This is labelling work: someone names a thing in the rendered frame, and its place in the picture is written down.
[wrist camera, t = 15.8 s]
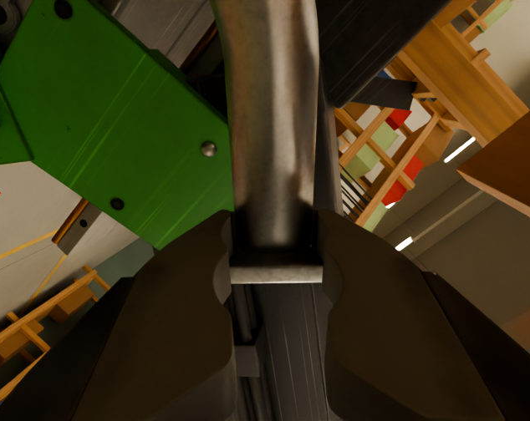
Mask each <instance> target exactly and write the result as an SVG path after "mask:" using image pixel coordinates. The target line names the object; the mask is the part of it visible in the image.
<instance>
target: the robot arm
mask: <svg viewBox="0 0 530 421"><path fill-rule="evenodd" d="M311 242H312V251H316V252H317V254H318V255H319V256H320V257H321V258H322V260H323V262H324V265H323V277H322V291H323V293H324V294H325V295H326V296H327V298H328V299H329V300H330V301H331V303H332V304H333V308H332V309H331V310H330V312H329V319H328V329H327V338H326V348H325V357H324V372H325V384H326V396H327V401H328V404H329V407H330V408H331V410H332V411H333V412H334V413H335V414H336V415H337V416H338V417H340V418H341V419H342V420H343V421H530V353H529V352H527V351H526V350H525V349H524V348H523V347H522V346H520V345H519V344H518V343H517V342H516V341H514V340H513V339H512V338H511V337H510V336H509V335H507V334H506V333H505V332H504V331H503V330H502V329H501V328H500V327H499V326H498V325H497V324H495V323H494V322H493V321H492V320H491V319H490V318H488V317H487V316H486V315H485V314H484V313H482V312H481V311H480V310H479V309H478V308H477V307H475V306H474V305H473V304H472V303H471V302H469V301H468V300H467V299H466V298H465V297H464V296H462V294H460V293H459V291H457V290H456V289H455V288H454V287H453V286H451V285H450V284H449V283H448V282H447V281H446V280H444V279H443V278H442V277H441V276H440V275H438V274H437V273H436V272H435V271H422V270H421V269H420V268H419V267H418V266H416V265H415V264H414V263H413V262H412V261H411V260H410V259H409V258H407V257H406V256H405V255H404V254H403V253H401V252H400V251H399V250H397V249H396V248H395V247H393V246H392V245H391V244H390V243H388V242H387V241H385V240H383V239H382V238H380V237H378V236H377V235H375V234H374V233H372V232H370V231H368V230H366V229H365V228H363V227H362V226H359V225H357V224H355V223H354V222H352V221H350V220H349V219H347V218H345V217H343V216H341V215H340V214H338V213H336V212H335V211H333V210H330V209H329V208H320V209H317V210H313V214H312V232H311ZM233 252H237V230H236V217H235V211H229V210H220V211H218V212H216V213H215V214H213V215H212V216H210V217H208V218H207V219H205V220H204V221H202V222H201V223H199V224H198V225H196V226H194V227H193V228H191V229H190V230H189V231H187V232H185V233H184V234H182V235H181V236H179V237H177V238H176V239H175V240H174V241H172V242H170V243H169V244H168V245H166V246H165V247H164V248H162V249H161V250H160V251H159V252H157V253H156V254H155V255H154V256H153V257H152V258H151V259H149V260H148V262H146V264H144V265H143V267H141V269H139V270H138V271H137V272H136V274H135V275H134V276H128V277H121V278H120V279H119V280H118V281H117V282H116V283H115V284H114V285H113V286H112V287H111V288H110V289H109V290H108V291H107V292H106V293H105V294H104V295H103V296H102V297H101V298H100V299H99V300H98V301H97V302H96V303H95V304H94V305H93V306H92V307H91V308H90V309H89V310H88V311H87V312H86V313H85V314H84V315H83V316H82V317H81V318H80V319H79V320H78V321H77V322H76V323H75V324H74V325H73V326H72V327H71V328H70V329H69V330H68V331H67V332H66V333H65V334H64V335H63V336H62V337H61V338H60V339H59V340H58V341H57V342H56V343H55V344H54V345H53V346H52V347H51V348H50V349H49V350H48V351H47V352H46V353H45V354H44V355H43V356H42V357H41V359H40V360H39V361H38V362H37V363H36V364H35V365H34V366H33V367H32V368H31V369H30V370H29V371H28V372H27V374H26V375H25V376H24V377H23V378H22V379H21V381H20V382H19V383H18V384H17V385H16V387H15V388H14V389H13V390H12V392H11V393H10V394H9V395H8V396H7V397H6V398H5V399H4V401H3V402H2V403H1V405H0V421H224V420H225V419H227V418H228V417H229V416H230V415H231V414H232V412H233V410H234V408H235V407H236V404H237V370H236V358H235V348H234V340H233V330H232V316H231V314H230V312H229V311H228V310H227V309H226V308H225V307H224V306H223V303H224V302H225V301H226V299H227V298H228V296H229V295H230V294H231V291H232V287H231V278H230V268H229V259H230V258H231V256H232V255H233Z"/></svg>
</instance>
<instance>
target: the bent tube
mask: <svg viewBox="0 0 530 421"><path fill-rule="evenodd" d="M209 2H210V4H211V9H212V11H213V14H214V17H215V19H216V23H217V29H218V32H219V36H220V40H221V45H222V54H223V61H224V69H225V81H226V93H227V117H228V129H229V141H230V153H231V166H232V189H233V201H234V211H235V217H236V230H237V252H233V255H232V256H231V258H230V259H229V268H230V278H231V284H233V283H302V282H322V277H323V265H324V262H323V260H322V258H321V257H320V256H319V255H318V254H317V252H316V251H312V242H311V232H312V214H313V183H314V164H315V145H316V125H317V107H318V87H319V27H318V17H317V9H316V3H315V0H209Z"/></svg>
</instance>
